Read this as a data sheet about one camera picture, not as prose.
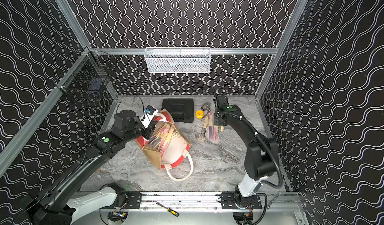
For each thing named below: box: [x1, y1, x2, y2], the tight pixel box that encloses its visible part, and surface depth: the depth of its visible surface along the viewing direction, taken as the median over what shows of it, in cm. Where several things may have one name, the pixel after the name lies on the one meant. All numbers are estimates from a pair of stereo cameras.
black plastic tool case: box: [161, 98, 194, 123], surface depth 106 cm
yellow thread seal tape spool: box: [195, 110, 204, 119], surface depth 110 cm
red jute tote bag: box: [136, 108, 191, 169], surface depth 84 cm
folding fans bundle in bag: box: [148, 122, 178, 159], surface depth 92 cm
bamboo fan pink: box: [213, 124, 219, 142], surface depth 101 cm
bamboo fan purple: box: [208, 113, 214, 140], surface depth 102 cm
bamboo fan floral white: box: [198, 116, 209, 143], surface depth 102 cm
